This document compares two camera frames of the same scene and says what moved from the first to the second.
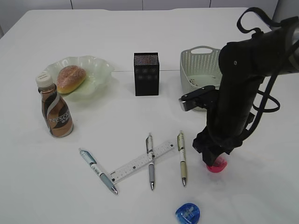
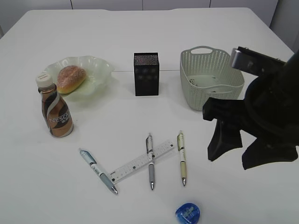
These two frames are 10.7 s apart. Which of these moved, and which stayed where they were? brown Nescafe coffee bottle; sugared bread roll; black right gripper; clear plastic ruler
Moved: black right gripper
Stayed: clear plastic ruler; sugared bread roll; brown Nescafe coffee bottle
